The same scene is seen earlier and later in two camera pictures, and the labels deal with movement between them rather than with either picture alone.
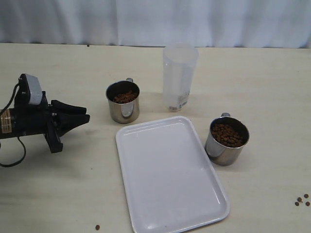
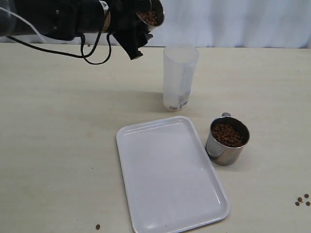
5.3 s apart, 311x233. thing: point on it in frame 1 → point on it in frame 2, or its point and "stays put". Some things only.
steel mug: (123, 96) → (153, 17)
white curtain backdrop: (229, 24) stays put
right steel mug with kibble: (226, 138) stays put
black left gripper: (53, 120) → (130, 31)
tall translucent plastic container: (180, 60) stays put
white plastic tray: (169, 184) stays put
